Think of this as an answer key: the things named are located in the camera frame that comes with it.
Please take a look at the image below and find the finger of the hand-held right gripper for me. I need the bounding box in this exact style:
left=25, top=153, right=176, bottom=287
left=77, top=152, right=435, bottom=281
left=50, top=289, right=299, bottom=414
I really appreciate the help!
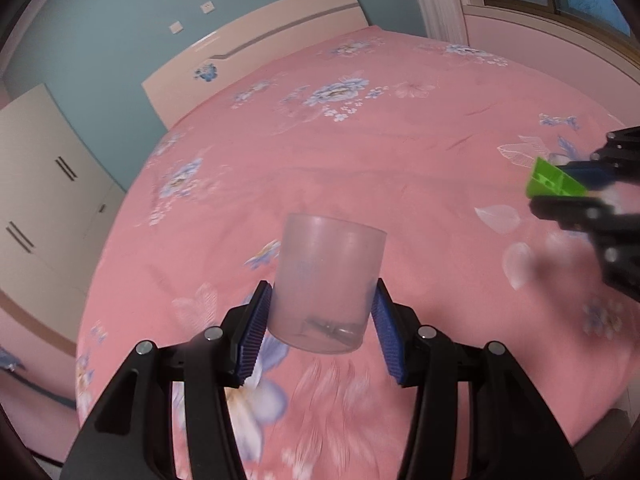
left=530, top=193, right=640, bottom=306
left=562, top=126, right=640, bottom=192

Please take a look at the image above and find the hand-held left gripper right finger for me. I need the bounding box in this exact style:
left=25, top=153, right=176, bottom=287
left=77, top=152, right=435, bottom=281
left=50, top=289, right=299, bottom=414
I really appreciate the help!
left=370, top=278, right=583, bottom=480

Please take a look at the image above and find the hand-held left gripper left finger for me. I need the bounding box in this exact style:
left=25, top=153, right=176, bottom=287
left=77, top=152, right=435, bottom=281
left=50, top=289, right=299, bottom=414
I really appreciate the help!
left=60, top=280, right=274, bottom=480

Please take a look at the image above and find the green plastic block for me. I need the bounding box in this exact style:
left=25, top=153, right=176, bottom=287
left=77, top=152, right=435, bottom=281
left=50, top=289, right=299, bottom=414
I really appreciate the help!
left=525, top=156, right=589, bottom=199

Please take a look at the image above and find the translucent plastic cup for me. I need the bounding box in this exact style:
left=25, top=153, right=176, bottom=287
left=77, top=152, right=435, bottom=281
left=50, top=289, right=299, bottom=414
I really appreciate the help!
left=266, top=212, right=389, bottom=356

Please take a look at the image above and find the pink floral bedsheet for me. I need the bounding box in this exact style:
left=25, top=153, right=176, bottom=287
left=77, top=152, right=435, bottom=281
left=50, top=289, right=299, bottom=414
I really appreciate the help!
left=75, top=25, right=640, bottom=480

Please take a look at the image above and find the white curtain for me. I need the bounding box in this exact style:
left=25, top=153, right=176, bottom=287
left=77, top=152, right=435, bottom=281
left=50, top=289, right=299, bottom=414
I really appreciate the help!
left=405, top=0, right=471, bottom=47

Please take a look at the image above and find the beige wardrobe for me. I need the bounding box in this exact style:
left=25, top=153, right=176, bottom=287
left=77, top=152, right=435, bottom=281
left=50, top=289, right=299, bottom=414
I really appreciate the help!
left=0, top=82, right=126, bottom=356

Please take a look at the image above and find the beige headboard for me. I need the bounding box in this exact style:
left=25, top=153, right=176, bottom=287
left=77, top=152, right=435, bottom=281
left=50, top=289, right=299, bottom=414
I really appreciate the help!
left=141, top=0, right=371, bottom=134

